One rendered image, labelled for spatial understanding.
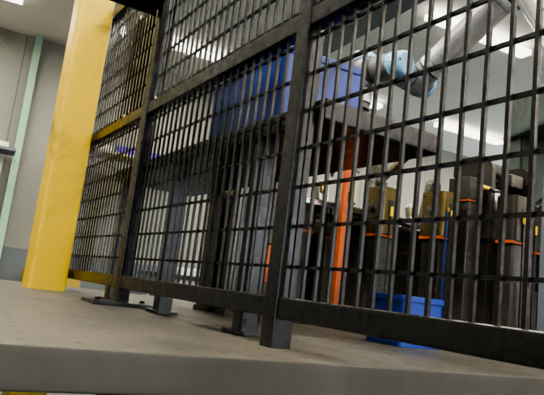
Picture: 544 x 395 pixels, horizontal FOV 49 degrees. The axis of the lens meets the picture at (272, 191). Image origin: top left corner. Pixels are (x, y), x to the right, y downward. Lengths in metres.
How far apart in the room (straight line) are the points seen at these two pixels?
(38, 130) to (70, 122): 5.58
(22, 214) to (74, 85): 5.47
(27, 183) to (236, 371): 6.70
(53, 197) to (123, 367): 1.19
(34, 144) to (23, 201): 0.67
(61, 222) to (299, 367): 1.19
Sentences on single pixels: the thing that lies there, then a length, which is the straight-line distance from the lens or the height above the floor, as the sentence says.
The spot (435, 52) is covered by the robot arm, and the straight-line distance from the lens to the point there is 1.73.
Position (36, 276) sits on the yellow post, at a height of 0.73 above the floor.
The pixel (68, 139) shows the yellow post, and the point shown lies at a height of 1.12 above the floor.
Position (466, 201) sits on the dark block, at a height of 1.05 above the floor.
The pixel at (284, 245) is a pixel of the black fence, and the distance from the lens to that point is 0.76.
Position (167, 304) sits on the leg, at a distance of 1.21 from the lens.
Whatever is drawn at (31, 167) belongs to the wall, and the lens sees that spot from 7.28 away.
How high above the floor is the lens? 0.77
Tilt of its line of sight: 10 degrees up
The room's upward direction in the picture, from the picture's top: 7 degrees clockwise
